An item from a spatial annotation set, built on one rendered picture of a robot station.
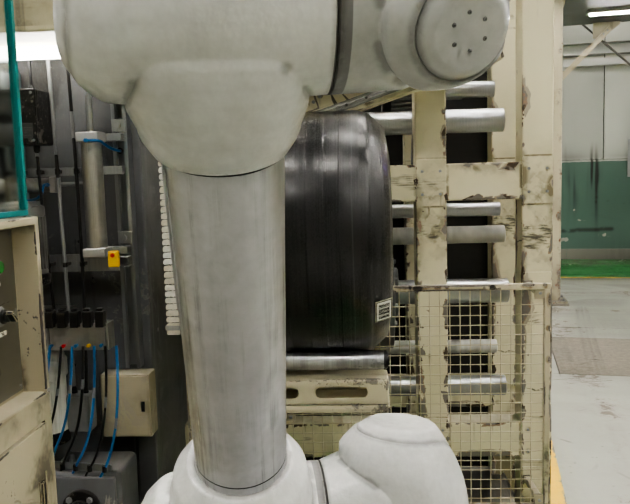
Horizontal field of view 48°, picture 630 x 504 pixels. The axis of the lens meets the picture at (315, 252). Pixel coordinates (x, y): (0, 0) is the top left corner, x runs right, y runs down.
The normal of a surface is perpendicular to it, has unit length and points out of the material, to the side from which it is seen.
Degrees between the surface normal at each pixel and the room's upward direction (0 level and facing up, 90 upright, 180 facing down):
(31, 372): 90
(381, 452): 51
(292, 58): 131
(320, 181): 64
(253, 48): 127
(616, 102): 90
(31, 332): 90
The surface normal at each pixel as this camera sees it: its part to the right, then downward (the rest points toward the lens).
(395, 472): -0.09, -0.37
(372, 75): -0.04, 0.90
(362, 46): 0.01, 0.66
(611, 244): -0.23, 0.11
